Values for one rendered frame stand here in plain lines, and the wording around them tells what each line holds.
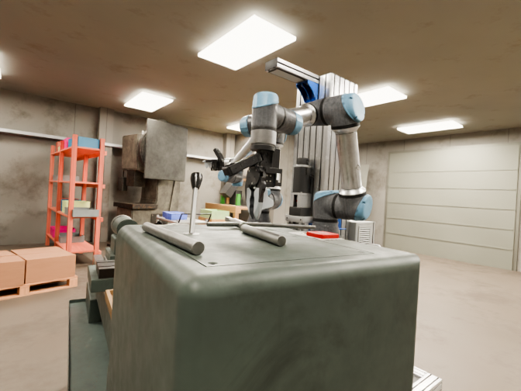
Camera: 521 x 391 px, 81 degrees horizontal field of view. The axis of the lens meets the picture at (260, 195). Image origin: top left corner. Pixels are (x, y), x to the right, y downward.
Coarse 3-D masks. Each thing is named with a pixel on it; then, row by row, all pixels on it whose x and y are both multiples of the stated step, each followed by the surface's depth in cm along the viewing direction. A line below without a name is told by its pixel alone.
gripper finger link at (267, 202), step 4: (256, 192) 86; (264, 192) 87; (256, 196) 86; (264, 196) 87; (256, 200) 86; (264, 200) 87; (268, 200) 88; (272, 200) 88; (256, 204) 86; (260, 204) 85; (264, 204) 87; (268, 204) 88; (272, 204) 88; (256, 208) 86; (260, 208) 86; (264, 208) 87; (256, 212) 86; (260, 212) 86; (256, 216) 87
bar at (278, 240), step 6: (240, 228) 78; (246, 228) 74; (252, 228) 72; (258, 228) 70; (252, 234) 71; (258, 234) 67; (264, 234) 65; (270, 234) 63; (276, 234) 61; (270, 240) 62; (276, 240) 60; (282, 240) 60
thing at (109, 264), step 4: (108, 260) 158; (112, 260) 158; (96, 264) 152; (100, 264) 149; (104, 264) 149; (108, 264) 150; (112, 264) 150; (96, 268) 151; (100, 268) 141; (104, 268) 141; (108, 268) 142; (112, 268) 143; (100, 272) 140; (104, 272) 141; (108, 272) 142; (112, 272) 143; (100, 276) 140; (104, 276) 141; (108, 276) 142; (112, 276) 143
